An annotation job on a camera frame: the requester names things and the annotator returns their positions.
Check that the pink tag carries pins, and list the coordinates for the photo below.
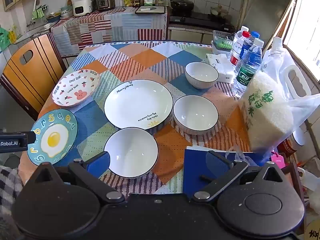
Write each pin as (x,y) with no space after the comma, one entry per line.
(278,160)

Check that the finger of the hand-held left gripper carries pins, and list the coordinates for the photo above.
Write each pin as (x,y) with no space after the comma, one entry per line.
(31,137)

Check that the white cap water bottle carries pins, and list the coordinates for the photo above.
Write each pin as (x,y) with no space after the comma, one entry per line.
(239,33)

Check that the red label water bottle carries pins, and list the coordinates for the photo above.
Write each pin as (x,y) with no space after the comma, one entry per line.
(236,52)

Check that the colourful checked tablecloth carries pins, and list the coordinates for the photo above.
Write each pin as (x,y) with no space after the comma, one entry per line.
(140,60)

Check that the green plastic basket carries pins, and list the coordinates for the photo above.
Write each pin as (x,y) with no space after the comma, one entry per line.
(222,44)

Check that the blue cap water bottle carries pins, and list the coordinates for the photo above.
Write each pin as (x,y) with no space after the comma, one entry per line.
(247,46)

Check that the wooden chair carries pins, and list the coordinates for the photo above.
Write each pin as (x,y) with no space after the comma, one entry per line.
(37,72)

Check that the green label water bottle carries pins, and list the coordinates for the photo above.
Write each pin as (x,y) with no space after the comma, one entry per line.
(246,72)

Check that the small pot with lid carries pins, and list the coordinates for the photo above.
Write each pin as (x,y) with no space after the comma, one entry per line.
(219,11)

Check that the stack of small bowls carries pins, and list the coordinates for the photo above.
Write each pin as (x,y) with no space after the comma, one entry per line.
(66,12)

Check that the checked clothing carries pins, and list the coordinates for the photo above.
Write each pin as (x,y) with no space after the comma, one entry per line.
(8,187)

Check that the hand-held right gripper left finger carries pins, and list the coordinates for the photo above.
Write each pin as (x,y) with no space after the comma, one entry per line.
(98,163)

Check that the black pressure cooker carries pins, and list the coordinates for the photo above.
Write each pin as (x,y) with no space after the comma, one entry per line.
(105,1)

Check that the blue basin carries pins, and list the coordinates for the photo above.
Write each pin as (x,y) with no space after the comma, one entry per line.
(53,18)

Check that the white rice cooker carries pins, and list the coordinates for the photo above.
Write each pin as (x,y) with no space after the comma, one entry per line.
(82,7)

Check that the green plastic bag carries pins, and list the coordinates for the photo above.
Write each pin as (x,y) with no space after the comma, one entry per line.
(4,38)

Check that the metal faucet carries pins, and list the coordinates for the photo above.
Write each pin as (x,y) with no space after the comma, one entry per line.
(30,24)

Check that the cutting board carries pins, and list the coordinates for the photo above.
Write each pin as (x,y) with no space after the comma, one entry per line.
(150,10)

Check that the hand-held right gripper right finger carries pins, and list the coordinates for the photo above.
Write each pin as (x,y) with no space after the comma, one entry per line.
(218,163)

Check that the red can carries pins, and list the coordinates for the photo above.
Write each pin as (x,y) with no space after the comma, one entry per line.
(290,142)

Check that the black gas stove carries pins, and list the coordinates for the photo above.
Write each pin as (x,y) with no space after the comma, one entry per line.
(200,20)

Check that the striped patchwork counter cloth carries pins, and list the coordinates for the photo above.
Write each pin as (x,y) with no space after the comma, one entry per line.
(112,27)

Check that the green hanging cloth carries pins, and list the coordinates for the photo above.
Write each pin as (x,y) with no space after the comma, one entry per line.
(38,13)

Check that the large white plate black rim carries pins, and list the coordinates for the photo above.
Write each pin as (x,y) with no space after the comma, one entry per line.
(137,103)

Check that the white plastic basket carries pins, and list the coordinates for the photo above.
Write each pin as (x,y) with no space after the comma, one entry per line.
(221,33)

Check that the strawberry pattern plate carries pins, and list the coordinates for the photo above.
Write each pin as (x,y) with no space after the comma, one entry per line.
(75,88)

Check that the teal egg print plate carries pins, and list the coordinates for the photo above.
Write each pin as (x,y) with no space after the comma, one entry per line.
(53,137)

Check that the white bowl dark rim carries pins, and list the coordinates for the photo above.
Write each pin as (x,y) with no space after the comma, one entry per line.
(131,152)
(201,73)
(195,113)

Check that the clear plastic bag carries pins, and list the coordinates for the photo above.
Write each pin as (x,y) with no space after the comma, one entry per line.
(300,110)

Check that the window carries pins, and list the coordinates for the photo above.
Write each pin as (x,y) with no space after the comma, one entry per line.
(306,22)

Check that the black wok with lid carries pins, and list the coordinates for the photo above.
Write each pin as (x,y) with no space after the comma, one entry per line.
(182,3)

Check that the white tissue pack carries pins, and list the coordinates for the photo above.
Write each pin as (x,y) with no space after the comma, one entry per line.
(223,70)

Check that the bag of rice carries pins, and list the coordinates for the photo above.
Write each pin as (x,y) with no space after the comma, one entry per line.
(265,115)

